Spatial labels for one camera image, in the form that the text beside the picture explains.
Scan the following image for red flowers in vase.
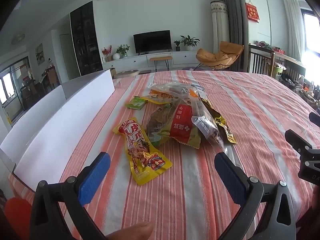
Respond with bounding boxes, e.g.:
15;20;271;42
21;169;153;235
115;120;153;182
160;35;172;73
102;45;113;62

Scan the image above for person's left hand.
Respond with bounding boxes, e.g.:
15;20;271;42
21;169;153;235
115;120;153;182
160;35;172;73
105;221;156;240

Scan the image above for white cardboard box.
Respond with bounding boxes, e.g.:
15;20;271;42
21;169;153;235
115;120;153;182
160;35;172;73
0;68;116;193

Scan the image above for yellow red snack packet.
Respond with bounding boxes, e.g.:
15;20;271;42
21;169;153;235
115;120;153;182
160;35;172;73
112;117;173;186

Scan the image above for wooden stool black legs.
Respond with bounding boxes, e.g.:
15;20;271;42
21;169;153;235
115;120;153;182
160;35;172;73
149;56;173;72

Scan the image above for red orange stool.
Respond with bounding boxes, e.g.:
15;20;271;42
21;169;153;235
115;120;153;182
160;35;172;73
4;197;33;232

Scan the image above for wooden dining chair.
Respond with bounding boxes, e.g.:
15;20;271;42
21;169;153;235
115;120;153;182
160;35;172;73
46;66;61;88

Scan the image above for orange lounge chair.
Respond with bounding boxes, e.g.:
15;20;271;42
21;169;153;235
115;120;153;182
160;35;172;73
195;41;244;72

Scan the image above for black glass display cabinet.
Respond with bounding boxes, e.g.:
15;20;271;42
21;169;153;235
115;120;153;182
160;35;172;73
70;1;103;76

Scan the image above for orange clear nut packet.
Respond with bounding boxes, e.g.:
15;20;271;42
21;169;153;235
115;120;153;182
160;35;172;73
187;87;227;154

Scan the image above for clear snack bag yellow edge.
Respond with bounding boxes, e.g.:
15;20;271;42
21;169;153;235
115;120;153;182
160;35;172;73
145;97;202;149

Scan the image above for small green snack packet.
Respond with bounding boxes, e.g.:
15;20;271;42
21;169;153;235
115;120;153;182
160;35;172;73
125;96;147;110

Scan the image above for grey curtain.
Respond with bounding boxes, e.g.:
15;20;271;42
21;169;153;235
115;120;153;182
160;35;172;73
217;0;250;73

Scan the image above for yellow dark snack packet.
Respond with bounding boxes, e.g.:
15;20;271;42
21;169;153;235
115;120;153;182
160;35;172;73
202;99;238;145

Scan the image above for white television cabinet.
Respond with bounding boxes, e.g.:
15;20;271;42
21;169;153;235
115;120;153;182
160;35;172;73
109;51;201;73

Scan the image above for orange striped bed sheet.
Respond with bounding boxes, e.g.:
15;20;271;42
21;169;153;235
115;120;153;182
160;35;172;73
7;69;320;240

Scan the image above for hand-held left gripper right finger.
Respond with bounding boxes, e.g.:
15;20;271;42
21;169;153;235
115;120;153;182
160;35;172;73
214;152;297;240

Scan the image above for clear snack packet white header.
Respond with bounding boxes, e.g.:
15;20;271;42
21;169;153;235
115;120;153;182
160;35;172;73
149;82;202;105

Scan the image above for black television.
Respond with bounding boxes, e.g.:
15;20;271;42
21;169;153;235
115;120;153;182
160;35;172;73
133;30;172;55

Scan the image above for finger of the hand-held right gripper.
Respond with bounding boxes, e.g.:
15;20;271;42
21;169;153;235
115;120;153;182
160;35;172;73
284;129;313;157
308;111;320;128

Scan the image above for cluttered wooden shelf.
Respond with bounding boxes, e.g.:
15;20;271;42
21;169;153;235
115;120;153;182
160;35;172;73
272;47;320;107

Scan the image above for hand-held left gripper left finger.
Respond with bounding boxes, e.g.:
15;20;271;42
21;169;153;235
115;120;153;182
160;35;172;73
29;151;111;240

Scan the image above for large green plant white pot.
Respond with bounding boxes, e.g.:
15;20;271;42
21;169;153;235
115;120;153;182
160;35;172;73
180;35;201;51

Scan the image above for white sheer curtain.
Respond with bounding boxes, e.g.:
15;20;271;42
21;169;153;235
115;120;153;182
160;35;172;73
283;0;306;63

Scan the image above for bushy green potted plant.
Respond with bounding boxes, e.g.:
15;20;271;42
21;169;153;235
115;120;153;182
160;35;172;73
116;44;131;58

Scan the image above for framed wall picture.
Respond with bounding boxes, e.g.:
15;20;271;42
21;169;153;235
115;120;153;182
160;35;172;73
35;43;44;63

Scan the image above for white standing air conditioner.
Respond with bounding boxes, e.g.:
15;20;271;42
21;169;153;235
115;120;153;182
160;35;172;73
210;0;229;56

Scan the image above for red wall calendar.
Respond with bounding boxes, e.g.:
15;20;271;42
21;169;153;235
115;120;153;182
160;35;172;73
245;2;260;23

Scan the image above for dark wooden chair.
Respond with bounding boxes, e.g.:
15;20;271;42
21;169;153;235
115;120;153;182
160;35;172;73
248;43;276;77

